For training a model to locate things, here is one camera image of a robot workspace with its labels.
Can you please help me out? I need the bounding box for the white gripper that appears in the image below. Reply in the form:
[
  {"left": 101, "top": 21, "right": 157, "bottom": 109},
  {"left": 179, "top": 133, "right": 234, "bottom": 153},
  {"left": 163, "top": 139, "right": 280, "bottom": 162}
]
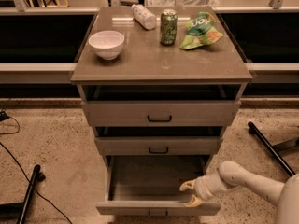
[{"left": 179, "top": 175, "right": 214, "bottom": 207}]

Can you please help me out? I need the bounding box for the grey bottom drawer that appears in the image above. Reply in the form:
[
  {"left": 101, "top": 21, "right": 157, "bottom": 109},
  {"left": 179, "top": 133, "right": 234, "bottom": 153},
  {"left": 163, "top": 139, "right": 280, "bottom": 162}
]
[{"left": 97, "top": 155, "right": 221, "bottom": 217}]

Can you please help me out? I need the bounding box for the grey drawer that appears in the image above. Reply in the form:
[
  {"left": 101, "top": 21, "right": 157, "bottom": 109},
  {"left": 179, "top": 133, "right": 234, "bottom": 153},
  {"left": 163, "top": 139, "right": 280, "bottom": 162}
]
[
  {"left": 82, "top": 101, "right": 240, "bottom": 127},
  {"left": 97, "top": 155, "right": 221, "bottom": 217},
  {"left": 94, "top": 137, "right": 222, "bottom": 156}
]

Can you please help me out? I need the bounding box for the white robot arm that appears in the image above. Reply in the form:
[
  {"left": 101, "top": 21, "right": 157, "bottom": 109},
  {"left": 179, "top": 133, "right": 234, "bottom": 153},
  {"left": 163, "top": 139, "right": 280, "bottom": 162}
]
[{"left": 179, "top": 161, "right": 299, "bottom": 224}]

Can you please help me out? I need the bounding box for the grey middle drawer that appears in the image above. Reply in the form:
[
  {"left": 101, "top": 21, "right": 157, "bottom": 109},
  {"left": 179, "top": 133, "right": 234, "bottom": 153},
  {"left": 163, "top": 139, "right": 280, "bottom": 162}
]
[{"left": 94, "top": 137, "right": 222, "bottom": 156}]

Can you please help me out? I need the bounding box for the grey drawer cabinet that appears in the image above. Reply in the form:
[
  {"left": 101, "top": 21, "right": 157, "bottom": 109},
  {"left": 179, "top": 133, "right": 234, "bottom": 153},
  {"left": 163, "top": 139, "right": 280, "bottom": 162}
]
[{"left": 71, "top": 7, "right": 252, "bottom": 169}]

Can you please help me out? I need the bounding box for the grey top drawer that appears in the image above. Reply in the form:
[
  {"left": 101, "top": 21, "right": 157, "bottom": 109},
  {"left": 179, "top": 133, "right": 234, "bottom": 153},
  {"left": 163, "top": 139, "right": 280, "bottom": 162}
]
[{"left": 82, "top": 101, "right": 240, "bottom": 127}]

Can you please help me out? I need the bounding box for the black right base leg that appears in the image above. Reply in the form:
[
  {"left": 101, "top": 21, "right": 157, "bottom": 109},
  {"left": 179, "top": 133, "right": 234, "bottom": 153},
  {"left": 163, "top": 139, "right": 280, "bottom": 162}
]
[{"left": 248, "top": 121, "right": 299, "bottom": 176}]

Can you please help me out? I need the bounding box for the black base leg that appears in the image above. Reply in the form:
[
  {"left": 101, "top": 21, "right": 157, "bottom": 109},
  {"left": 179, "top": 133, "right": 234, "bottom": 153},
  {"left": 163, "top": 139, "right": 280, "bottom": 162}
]
[
  {"left": 0, "top": 164, "right": 42, "bottom": 224},
  {"left": 248, "top": 121, "right": 299, "bottom": 176}
]

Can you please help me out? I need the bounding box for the green chip bag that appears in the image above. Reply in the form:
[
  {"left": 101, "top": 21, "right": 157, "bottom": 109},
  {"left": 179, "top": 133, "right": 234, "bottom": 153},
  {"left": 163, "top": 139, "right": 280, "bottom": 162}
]
[{"left": 179, "top": 12, "right": 223, "bottom": 50}]

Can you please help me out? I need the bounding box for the green soda can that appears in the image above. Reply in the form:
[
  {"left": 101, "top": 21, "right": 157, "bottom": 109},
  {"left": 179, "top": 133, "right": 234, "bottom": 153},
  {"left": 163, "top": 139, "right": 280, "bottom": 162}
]
[{"left": 160, "top": 9, "right": 178, "bottom": 46}]

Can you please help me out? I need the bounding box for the white ceramic bowl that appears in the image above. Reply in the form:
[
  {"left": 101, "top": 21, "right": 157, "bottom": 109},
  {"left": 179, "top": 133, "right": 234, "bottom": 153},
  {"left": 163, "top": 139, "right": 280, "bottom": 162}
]
[{"left": 88, "top": 31, "right": 125, "bottom": 60}]

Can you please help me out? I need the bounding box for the black left base leg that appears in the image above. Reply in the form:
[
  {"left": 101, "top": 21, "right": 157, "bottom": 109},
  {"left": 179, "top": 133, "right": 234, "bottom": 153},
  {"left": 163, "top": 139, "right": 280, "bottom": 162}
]
[{"left": 0, "top": 164, "right": 42, "bottom": 224}]

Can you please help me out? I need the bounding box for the clear plastic water bottle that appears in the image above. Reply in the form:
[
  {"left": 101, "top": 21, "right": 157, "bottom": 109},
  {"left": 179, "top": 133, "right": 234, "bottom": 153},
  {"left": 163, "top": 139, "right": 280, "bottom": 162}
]
[{"left": 132, "top": 5, "right": 156, "bottom": 30}]

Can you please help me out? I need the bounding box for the metal railing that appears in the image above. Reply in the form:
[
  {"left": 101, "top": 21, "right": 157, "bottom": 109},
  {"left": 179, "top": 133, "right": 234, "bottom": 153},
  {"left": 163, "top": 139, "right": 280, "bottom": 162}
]
[{"left": 0, "top": 0, "right": 299, "bottom": 83}]

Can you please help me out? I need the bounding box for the black floor cable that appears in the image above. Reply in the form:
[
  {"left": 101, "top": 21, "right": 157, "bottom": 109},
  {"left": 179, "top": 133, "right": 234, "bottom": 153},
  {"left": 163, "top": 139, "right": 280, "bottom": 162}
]
[{"left": 0, "top": 110, "right": 73, "bottom": 224}]

